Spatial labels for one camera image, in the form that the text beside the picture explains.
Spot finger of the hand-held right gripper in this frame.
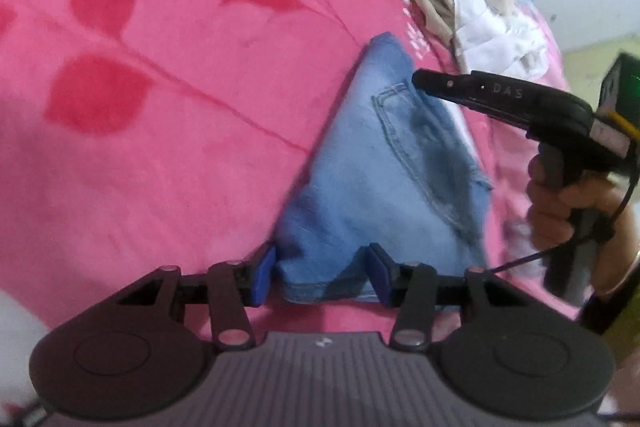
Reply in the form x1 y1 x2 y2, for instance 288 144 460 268
411 69 485 114

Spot person's right hand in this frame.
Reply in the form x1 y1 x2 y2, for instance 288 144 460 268
526 154 640 295

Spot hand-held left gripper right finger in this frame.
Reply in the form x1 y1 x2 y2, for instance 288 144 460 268
366 242 532 352

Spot white garment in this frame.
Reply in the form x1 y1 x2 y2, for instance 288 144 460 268
444 0 552 78

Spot pink floral bedsheet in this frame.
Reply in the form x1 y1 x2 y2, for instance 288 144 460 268
0 0 583 345

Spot person's right forearm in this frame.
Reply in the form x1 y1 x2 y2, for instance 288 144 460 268
580 257 640 339

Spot light blue denim jeans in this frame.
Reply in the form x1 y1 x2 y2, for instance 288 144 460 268
272 32 497 306

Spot black cable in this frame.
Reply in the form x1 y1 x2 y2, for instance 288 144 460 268
486 176 635 279

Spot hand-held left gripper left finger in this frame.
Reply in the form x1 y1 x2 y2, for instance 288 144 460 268
115 242 278 353

